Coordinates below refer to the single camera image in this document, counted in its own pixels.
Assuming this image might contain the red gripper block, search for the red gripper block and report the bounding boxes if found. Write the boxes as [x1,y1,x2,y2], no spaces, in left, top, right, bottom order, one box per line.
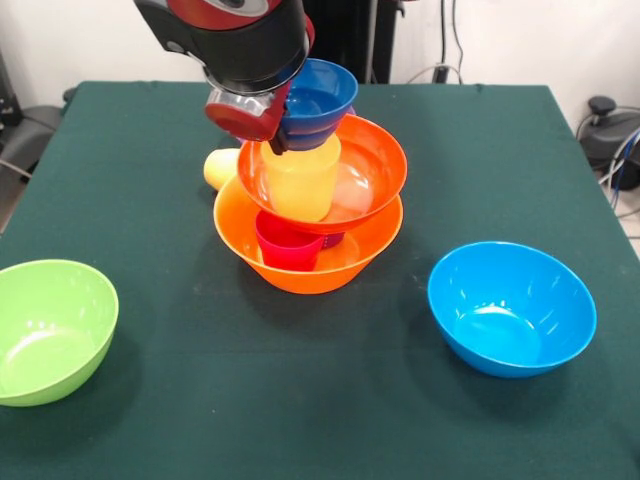
[203,82,294,156]

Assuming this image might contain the pale yellow ribbed cup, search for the pale yellow ribbed cup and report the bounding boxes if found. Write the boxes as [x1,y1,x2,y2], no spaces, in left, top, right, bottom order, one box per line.
[260,134,342,224]

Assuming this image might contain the small dark blue bowl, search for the small dark blue bowl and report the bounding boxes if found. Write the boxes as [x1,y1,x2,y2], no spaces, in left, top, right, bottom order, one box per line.
[277,58,360,153]

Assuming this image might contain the large orange plastic bowl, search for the large orange plastic bowl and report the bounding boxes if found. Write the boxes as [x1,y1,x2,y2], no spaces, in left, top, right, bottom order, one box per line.
[213,177,405,295]

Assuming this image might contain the pink plastic cup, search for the pink plastic cup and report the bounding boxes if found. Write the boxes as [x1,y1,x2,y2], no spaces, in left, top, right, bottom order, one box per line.
[254,212,325,273]

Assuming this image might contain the red plastic bowl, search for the red plastic bowl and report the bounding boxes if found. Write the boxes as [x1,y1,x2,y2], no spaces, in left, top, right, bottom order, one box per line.
[237,113,409,235]

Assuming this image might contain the yellow plastic cup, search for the yellow plastic cup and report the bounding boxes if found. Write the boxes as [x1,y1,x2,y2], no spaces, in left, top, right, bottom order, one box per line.
[203,148,241,192]

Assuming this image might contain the dark green table cloth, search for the dark green table cloth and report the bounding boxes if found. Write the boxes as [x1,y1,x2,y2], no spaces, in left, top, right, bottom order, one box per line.
[0,81,640,480]

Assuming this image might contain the grey office chair base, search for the grey office chair base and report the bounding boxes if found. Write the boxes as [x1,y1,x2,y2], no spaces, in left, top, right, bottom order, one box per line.
[0,102,51,176]

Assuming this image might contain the light blue plastic bowl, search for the light blue plastic bowl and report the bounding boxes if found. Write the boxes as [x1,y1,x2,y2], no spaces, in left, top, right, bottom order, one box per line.
[427,241,598,379]

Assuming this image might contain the green plastic bowl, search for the green plastic bowl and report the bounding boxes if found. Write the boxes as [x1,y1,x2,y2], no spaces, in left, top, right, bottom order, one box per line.
[0,258,120,408]

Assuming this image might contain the black office chair base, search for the black office chair base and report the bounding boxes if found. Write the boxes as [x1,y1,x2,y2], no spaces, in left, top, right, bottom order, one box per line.
[575,95,640,171]

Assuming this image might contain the hanging wall cable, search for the hanging wall cable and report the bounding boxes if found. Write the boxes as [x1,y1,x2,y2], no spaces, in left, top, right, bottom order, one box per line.
[439,0,464,85]

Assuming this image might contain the tangle of floor cables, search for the tangle of floor cables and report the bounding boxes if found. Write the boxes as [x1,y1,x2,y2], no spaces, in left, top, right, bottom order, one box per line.
[597,127,640,219]

